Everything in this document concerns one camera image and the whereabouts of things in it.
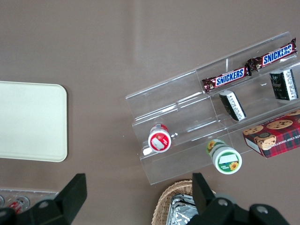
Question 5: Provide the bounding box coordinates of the small dark green snack box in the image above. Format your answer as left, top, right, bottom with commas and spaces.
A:
269, 68, 299, 101
219, 90, 247, 122

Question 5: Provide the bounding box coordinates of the clear acrylic can holder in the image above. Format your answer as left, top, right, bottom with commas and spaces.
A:
0, 188, 60, 210

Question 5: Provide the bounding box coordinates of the Snickers chocolate bar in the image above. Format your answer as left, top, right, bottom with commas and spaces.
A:
247, 37, 298, 72
202, 66, 252, 92

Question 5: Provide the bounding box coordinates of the red and silver drink can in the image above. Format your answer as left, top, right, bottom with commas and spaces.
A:
8, 195, 30, 214

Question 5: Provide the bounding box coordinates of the foil-wrapped sandwich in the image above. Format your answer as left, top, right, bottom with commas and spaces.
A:
166, 194, 200, 225

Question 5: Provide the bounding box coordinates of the red tartan chocolate chip cookie box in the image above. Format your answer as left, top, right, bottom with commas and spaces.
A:
242, 109, 300, 159

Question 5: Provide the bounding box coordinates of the green sunflower lid cup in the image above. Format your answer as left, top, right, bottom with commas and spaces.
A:
206, 139, 243, 175

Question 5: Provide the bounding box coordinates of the clear acrylic tiered display shelf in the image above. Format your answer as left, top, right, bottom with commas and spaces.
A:
125, 31, 300, 186

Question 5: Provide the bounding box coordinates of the woven wicker basket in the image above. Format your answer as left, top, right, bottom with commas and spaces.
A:
151, 179, 217, 225

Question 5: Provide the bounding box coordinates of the cream rectangular tray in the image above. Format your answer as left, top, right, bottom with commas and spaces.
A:
0, 81, 68, 163

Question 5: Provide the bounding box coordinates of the red strawberry lid cup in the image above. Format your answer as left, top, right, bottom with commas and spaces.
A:
147, 124, 172, 153

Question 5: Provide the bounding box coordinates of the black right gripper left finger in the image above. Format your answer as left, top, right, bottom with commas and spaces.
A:
17, 173, 88, 225

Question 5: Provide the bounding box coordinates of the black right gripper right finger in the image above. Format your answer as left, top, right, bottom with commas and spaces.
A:
187, 172, 249, 225

